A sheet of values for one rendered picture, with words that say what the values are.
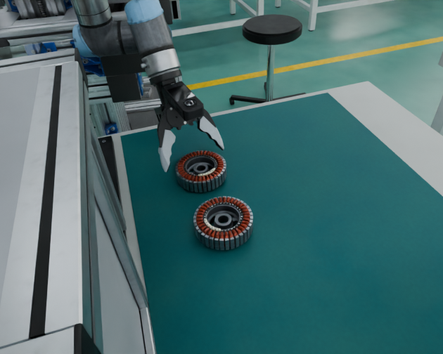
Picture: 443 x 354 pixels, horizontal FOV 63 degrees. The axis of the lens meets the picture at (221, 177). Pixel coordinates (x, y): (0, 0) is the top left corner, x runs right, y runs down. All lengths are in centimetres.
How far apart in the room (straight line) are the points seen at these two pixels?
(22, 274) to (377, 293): 54
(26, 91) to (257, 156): 56
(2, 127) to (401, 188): 72
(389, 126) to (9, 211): 91
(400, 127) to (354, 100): 17
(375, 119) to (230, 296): 64
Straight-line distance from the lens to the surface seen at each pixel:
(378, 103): 113
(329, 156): 89
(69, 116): 38
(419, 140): 101
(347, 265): 68
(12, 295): 25
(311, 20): 375
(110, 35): 92
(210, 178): 77
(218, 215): 70
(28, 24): 131
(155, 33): 80
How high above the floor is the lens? 129
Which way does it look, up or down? 42 degrees down
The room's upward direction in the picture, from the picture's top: 4 degrees counter-clockwise
